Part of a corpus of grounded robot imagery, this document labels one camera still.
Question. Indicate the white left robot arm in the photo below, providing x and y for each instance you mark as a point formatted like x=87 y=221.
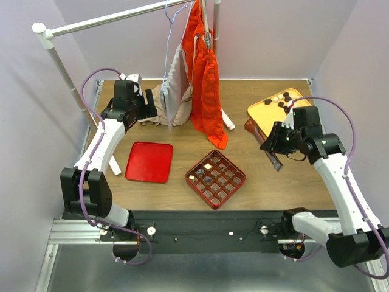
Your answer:
x=84 y=186

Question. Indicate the yellow plastic tray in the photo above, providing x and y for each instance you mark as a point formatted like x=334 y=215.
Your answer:
x=266 y=115

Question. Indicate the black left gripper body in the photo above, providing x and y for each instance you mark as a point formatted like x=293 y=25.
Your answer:
x=138 y=106

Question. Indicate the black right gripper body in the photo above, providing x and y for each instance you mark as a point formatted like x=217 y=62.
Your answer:
x=291 y=137

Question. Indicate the white clothes rack frame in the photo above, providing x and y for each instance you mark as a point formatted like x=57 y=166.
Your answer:
x=60 y=61

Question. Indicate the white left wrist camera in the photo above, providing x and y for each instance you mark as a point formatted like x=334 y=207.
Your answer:
x=136 y=79

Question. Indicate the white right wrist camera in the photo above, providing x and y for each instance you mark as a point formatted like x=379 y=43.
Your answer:
x=289 y=119

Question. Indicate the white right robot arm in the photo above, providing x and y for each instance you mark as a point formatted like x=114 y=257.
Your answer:
x=360 y=237

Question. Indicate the grey hanging towel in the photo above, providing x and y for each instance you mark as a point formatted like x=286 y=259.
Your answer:
x=175 y=93

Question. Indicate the red tin lid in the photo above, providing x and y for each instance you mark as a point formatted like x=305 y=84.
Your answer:
x=149 y=162

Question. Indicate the red chocolate box tray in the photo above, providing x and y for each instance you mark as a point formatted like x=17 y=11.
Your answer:
x=227 y=178

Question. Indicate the beige crumpled cloth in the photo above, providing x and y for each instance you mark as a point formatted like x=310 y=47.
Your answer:
x=182 y=115

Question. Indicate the orange hanging shorts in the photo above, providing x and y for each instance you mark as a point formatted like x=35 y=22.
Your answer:
x=203 y=75

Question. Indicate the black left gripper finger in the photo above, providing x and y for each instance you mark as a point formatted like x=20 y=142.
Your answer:
x=150 y=100
x=145 y=115

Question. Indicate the metal tongs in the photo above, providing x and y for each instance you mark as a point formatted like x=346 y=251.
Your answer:
x=252 y=127

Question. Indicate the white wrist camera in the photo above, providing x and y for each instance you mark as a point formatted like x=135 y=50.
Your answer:
x=289 y=119
x=136 y=79

